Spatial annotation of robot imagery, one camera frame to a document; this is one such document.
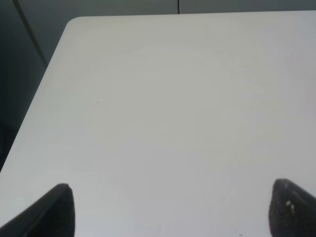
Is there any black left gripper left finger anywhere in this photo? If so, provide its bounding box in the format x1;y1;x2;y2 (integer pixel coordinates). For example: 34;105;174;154
0;184;76;237

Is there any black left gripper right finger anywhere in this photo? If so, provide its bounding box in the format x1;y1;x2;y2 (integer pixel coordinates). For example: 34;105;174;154
269;179;316;237

